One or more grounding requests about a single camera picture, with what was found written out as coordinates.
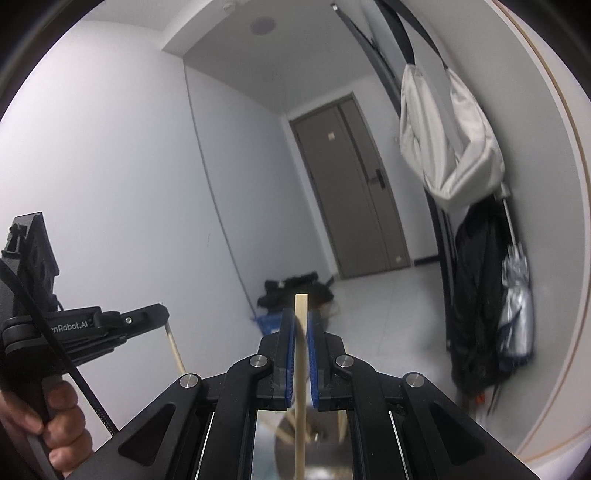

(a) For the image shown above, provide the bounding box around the white utensil holder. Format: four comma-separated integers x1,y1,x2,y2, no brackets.
274,406,353,479

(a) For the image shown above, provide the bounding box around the bamboo chopstick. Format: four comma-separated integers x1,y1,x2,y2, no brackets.
276,409,297,445
294,294,308,480
164,322,187,375
337,410,348,444

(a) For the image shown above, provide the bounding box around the black clothes pile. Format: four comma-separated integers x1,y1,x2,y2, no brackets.
256,272,335,314

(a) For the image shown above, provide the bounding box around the black hanging jacket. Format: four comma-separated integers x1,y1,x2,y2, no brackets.
448,196,511,397

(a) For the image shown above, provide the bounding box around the white shoulder bag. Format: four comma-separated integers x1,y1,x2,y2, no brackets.
399,64,506,212

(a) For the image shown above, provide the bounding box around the black cable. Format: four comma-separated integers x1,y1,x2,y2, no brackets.
0,260,120,437

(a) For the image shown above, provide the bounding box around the grey entrance door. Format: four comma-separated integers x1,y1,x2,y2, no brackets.
290,94,411,279

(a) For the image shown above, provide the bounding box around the person's left hand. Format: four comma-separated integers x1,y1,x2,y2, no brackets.
1,381,93,477

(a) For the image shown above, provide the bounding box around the silver folded umbrella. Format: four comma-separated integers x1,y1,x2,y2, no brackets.
496,183,535,372

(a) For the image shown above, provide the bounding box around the blue cardboard box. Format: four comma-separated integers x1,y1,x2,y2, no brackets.
253,313,283,336

